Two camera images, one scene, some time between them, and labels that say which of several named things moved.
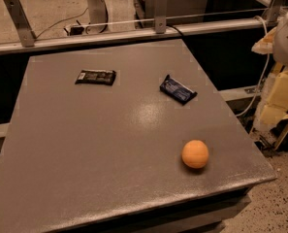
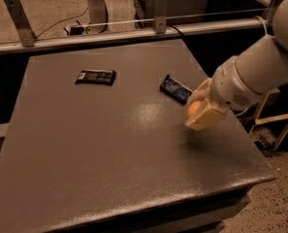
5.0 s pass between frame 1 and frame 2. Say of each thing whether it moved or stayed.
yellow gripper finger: moved
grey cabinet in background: stayed
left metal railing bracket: stayed
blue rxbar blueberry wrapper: stayed
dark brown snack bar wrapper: stayed
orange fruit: moved
